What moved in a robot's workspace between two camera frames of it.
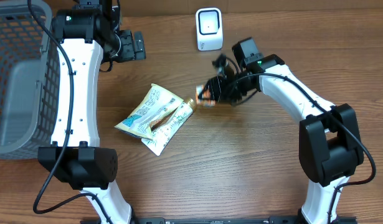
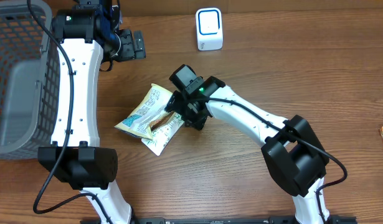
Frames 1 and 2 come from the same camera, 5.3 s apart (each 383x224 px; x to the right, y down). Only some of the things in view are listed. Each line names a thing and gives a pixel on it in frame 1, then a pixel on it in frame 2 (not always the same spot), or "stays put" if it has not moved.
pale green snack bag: (157, 103) stays put
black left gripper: (129, 52) stays put
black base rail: (236, 220) stays put
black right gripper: (217, 91) to (195, 121)
